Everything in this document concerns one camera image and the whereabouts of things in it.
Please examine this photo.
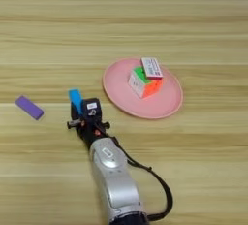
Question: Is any purple rectangular block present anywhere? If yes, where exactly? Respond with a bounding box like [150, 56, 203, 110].
[15, 95, 45, 121]

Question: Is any black looping arm cable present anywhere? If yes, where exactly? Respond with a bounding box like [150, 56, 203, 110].
[110, 136, 174, 222]

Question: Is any multicolour puzzle cube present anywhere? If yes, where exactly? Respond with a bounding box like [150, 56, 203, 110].
[127, 66, 164, 100]

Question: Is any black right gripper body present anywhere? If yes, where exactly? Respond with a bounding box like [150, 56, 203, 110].
[66, 117, 111, 149]

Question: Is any pink round plate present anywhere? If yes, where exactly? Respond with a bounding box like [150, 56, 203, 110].
[102, 57, 184, 120]

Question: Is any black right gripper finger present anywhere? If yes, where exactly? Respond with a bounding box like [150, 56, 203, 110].
[70, 102, 82, 122]

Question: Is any blue rectangular block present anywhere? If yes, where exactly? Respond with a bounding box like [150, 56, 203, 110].
[68, 88, 85, 117]

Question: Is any pink white eraser box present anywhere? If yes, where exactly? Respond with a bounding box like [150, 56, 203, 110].
[140, 56, 165, 81]

